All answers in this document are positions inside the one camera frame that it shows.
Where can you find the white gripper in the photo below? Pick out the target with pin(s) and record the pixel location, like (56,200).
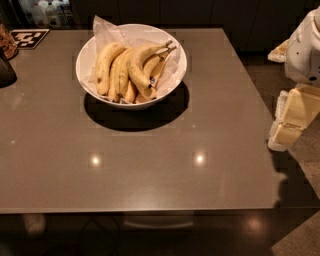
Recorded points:
(304,55)

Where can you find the large curved yellow banana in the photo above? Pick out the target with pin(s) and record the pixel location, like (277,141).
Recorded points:
(135,67)

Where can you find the yellow banana with sticker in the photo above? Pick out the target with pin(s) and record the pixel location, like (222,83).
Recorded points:
(154,65)

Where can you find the small lower yellow banana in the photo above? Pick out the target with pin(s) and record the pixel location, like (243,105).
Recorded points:
(131,92)

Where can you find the white ceramic bowl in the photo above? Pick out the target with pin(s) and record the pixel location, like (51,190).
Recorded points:
(131,35)

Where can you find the leftmost yellow banana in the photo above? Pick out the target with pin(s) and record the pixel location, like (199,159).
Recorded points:
(103,63)

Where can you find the white paper liner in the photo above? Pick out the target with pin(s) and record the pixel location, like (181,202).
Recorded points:
(131,66)

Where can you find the bottles in background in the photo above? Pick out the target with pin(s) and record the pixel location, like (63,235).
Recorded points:
(54,14)

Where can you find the black white fiducial marker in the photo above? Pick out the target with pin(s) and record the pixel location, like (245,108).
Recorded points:
(28,38)

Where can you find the dark object at left edge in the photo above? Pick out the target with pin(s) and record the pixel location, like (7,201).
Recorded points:
(7,73)

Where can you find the brown patterned container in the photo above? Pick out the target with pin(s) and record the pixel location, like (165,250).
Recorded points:
(7,43)

